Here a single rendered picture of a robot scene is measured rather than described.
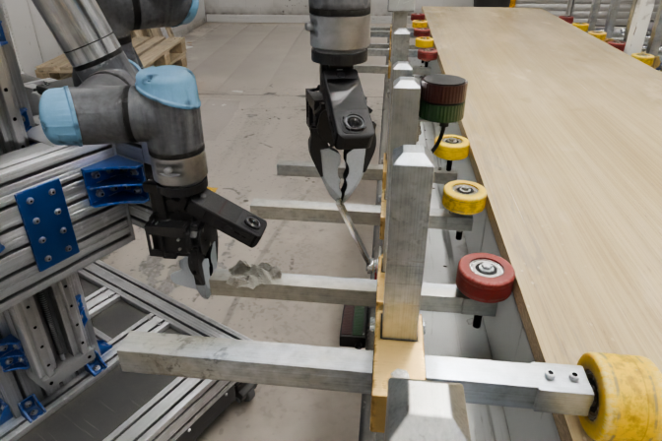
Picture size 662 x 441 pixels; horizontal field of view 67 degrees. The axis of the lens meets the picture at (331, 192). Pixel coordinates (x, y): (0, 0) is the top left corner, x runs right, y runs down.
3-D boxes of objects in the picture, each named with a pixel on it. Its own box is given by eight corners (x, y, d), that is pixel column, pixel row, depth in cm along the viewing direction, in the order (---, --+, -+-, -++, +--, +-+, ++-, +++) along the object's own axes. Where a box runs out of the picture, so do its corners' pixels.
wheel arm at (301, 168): (277, 178, 125) (276, 162, 123) (280, 173, 128) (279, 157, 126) (455, 188, 120) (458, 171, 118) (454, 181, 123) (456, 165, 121)
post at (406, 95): (377, 358, 86) (393, 81, 64) (377, 344, 89) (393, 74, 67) (398, 359, 86) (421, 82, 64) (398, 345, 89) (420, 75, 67)
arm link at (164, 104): (134, 64, 67) (199, 62, 69) (148, 141, 73) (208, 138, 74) (120, 79, 61) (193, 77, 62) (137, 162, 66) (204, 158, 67)
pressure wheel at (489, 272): (452, 342, 75) (461, 280, 69) (447, 306, 82) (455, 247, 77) (507, 346, 74) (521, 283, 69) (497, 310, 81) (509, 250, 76)
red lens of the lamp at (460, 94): (420, 102, 64) (422, 86, 63) (418, 90, 69) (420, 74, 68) (468, 104, 63) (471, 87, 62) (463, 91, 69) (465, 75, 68)
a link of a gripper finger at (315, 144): (341, 169, 70) (342, 110, 66) (344, 175, 69) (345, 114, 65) (307, 173, 69) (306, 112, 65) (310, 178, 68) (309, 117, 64)
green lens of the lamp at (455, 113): (419, 121, 65) (420, 105, 64) (417, 107, 70) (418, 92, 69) (466, 123, 64) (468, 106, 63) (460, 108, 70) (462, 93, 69)
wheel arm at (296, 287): (210, 299, 79) (207, 278, 77) (217, 286, 82) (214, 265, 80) (494, 321, 75) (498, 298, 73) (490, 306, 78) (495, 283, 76)
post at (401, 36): (383, 220, 131) (393, 30, 109) (383, 214, 134) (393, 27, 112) (396, 220, 131) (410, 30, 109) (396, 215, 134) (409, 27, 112)
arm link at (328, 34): (379, 16, 59) (310, 19, 57) (377, 55, 61) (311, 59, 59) (361, 7, 65) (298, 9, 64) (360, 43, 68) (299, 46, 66)
